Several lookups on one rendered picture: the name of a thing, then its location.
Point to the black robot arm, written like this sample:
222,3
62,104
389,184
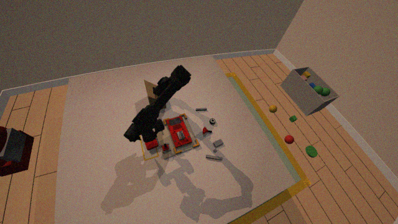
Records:
147,117

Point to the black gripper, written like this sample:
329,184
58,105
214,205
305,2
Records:
158,127

